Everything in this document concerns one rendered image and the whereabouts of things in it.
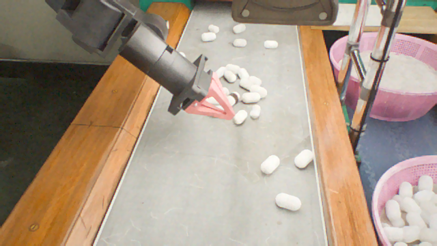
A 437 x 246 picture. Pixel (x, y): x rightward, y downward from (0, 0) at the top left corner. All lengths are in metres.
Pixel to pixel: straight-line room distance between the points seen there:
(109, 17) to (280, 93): 0.38
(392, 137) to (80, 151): 0.59
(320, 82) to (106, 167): 0.44
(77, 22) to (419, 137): 0.66
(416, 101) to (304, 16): 0.55
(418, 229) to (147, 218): 0.36
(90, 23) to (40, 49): 1.81
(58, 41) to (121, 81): 1.52
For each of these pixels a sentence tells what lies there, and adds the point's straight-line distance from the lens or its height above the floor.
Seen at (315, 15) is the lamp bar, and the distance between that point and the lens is 0.30.
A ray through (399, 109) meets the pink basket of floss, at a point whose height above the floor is 0.71.
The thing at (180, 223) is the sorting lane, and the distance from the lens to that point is 0.52.
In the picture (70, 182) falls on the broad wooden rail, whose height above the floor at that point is 0.76.
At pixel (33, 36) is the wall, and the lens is 2.33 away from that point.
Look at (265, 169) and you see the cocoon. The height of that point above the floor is 0.76.
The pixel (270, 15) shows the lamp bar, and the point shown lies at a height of 1.05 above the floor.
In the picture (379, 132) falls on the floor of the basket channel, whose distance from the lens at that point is 0.83.
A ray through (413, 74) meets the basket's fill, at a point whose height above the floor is 0.73.
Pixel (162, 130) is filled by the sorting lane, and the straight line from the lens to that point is 0.67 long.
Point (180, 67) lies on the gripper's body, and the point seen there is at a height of 0.89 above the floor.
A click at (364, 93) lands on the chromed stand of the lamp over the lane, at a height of 0.84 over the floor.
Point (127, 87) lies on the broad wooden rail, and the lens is 0.75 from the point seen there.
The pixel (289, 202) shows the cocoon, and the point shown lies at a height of 0.76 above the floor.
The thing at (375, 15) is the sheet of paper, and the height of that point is 0.78.
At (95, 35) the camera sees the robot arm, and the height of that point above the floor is 0.94.
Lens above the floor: 1.16
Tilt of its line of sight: 39 degrees down
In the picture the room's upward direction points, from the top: straight up
